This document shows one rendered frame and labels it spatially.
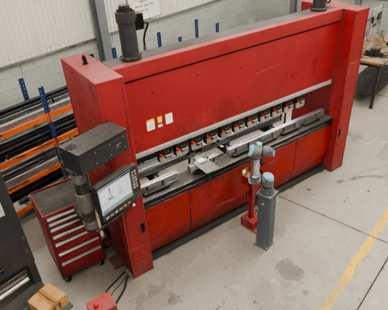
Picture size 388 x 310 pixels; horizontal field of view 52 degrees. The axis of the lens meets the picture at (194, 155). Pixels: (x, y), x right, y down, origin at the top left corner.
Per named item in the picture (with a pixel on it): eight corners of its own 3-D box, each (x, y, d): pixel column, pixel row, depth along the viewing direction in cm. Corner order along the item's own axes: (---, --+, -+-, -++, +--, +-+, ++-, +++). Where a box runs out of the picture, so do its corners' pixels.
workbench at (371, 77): (372, 110, 740) (390, 29, 659) (334, 101, 783) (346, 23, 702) (404, 79, 850) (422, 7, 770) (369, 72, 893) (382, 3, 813)
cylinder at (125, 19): (126, 64, 348) (117, 8, 323) (114, 56, 366) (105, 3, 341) (159, 55, 363) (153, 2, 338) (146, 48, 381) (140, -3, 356)
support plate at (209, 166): (206, 174, 426) (206, 173, 426) (193, 163, 445) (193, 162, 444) (220, 168, 434) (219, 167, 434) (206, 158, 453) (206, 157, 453)
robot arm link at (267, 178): (273, 188, 418) (273, 178, 410) (260, 187, 421) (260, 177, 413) (273, 181, 428) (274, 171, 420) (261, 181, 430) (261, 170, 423)
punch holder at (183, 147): (177, 157, 424) (175, 144, 415) (173, 154, 430) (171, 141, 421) (188, 152, 430) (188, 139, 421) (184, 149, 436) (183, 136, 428)
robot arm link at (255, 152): (262, 187, 422) (263, 151, 384) (247, 186, 425) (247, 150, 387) (262, 179, 430) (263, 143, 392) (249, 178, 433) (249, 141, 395)
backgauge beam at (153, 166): (132, 182, 439) (130, 175, 433) (126, 177, 449) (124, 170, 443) (281, 120, 543) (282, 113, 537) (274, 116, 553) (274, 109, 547)
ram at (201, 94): (129, 162, 390) (115, 87, 347) (125, 158, 396) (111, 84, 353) (331, 83, 526) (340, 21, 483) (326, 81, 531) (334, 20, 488)
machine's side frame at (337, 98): (331, 172, 583) (356, 11, 459) (288, 149, 643) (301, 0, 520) (342, 166, 594) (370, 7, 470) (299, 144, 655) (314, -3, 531)
